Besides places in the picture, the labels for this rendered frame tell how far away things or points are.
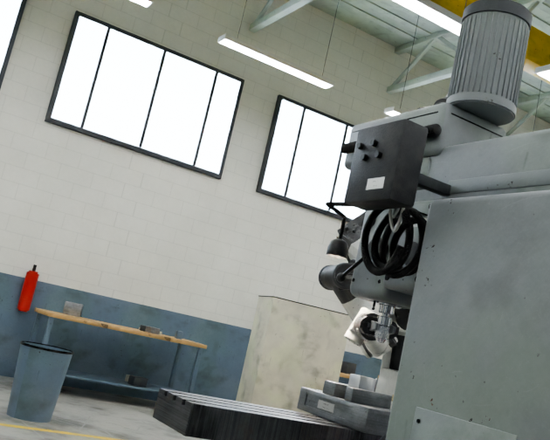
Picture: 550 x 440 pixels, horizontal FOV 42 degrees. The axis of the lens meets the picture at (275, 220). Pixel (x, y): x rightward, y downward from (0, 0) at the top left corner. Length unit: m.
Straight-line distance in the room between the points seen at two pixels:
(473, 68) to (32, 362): 5.23
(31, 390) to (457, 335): 5.37
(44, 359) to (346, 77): 6.93
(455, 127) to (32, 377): 5.17
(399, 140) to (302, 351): 6.74
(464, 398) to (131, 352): 8.39
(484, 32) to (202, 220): 8.21
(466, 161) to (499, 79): 0.28
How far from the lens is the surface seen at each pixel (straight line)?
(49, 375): 6.71
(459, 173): 2.01
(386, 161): 1.83
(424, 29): 11.65
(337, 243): 2.41
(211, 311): 10.23
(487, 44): 2.19
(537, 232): 1.61
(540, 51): 8.89
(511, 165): 1.89
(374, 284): 2.18
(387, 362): 2.97
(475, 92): 2.13
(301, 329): 8.41
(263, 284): 10.57
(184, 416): 1.88
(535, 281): 1.58
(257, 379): 8.28
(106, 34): 9.97
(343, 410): 2.18
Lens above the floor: 1.13
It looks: 9 degrees up
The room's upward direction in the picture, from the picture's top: 13 degrees clockwise
